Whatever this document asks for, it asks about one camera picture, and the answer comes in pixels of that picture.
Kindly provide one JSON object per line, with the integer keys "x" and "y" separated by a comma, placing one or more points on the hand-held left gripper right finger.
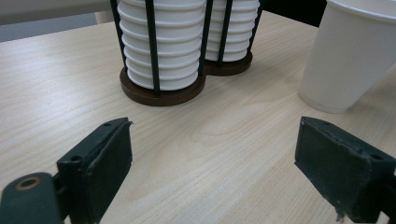
{"x": 339, "y": 168}

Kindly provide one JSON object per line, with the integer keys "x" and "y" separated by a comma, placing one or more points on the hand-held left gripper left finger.
{"x": 99, "y": 174}

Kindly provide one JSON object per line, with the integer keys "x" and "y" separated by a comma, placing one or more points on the black rod cup holder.
{"x": 162, "y": 98}

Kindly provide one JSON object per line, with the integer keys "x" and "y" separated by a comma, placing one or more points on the single white paper cup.
{"x": 345, "y": 56}

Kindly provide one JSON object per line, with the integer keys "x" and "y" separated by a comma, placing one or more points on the stack of white paper cups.
{"x": 177, "y": 46}
{"x": 238, "y": 31}

